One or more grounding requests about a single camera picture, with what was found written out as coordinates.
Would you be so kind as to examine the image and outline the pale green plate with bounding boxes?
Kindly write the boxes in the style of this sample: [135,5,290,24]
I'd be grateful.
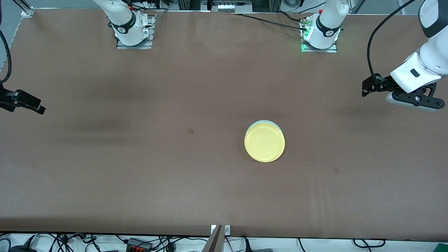
[246,120,283,131]

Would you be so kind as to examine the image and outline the yellow plate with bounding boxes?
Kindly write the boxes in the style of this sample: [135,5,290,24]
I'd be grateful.
[244,122,286,163]

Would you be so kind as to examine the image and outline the grey control box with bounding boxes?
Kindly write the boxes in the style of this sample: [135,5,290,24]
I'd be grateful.
[201,0,253,14]

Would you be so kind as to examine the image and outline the black orange power adapter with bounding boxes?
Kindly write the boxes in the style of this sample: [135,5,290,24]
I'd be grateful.
[126,238,153,251]

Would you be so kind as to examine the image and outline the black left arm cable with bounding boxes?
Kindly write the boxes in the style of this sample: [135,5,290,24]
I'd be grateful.
[366,0,417,78]

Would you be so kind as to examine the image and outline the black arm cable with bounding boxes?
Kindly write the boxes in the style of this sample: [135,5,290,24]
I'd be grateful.
[366,0,417,78]
[0,30,12,84]

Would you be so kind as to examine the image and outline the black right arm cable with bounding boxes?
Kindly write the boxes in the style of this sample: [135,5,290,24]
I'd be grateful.
[0,30,12,84]

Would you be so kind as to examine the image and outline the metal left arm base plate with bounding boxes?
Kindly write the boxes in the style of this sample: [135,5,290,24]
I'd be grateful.
[300,21,338,54]

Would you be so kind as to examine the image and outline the short black table cable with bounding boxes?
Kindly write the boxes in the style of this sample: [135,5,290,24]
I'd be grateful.
[276,10,307,22]

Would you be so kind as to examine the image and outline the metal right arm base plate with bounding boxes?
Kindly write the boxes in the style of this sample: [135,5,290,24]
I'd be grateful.
[116,14,156,50]

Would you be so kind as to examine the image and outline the long black table cable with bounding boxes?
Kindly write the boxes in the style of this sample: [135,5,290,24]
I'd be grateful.
[229,13,309,32]

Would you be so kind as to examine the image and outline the black cable tangle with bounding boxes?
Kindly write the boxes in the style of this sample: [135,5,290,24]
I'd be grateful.
[35,232,103,252]

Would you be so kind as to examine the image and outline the black looped cable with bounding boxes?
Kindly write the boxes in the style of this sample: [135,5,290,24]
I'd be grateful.
[353,238,386,249]

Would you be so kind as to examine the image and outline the grey camera post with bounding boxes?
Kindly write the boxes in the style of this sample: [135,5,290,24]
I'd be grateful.
[202,225,223,252]

